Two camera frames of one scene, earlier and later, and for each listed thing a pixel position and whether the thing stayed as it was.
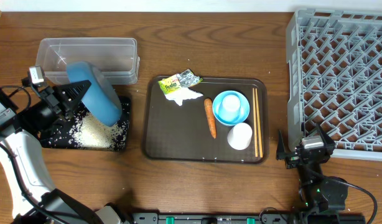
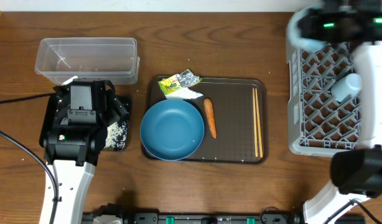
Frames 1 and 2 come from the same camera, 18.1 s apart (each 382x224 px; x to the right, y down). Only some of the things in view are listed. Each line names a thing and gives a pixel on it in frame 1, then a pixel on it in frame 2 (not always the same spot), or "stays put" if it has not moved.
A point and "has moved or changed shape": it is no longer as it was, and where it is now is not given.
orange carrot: (208, 105) stays put
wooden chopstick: (259, 123) stays put
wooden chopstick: (256, 137) stays put
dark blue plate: (100, 98) has moved or changed shape
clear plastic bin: (116, 57) stays put
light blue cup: (230, 104) -> (347, 86)
